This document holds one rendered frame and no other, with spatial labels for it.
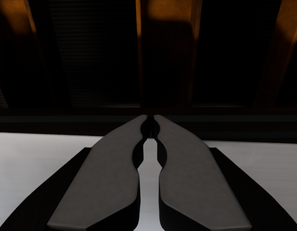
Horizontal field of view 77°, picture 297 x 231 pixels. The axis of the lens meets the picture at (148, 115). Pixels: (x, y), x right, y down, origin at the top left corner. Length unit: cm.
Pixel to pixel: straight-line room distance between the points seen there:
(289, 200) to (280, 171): 4
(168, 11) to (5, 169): 27
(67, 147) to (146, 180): 7
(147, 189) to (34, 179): 10
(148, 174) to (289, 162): 12
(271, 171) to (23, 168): 21
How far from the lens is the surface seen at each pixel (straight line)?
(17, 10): 36
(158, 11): 30
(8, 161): 20
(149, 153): 15
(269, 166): 19
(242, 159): 17
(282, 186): 21
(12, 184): 22
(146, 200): 20
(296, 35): 32
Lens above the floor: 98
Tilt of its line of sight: 61 degrees down
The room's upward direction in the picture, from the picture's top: 177 degrees counter-clockwise
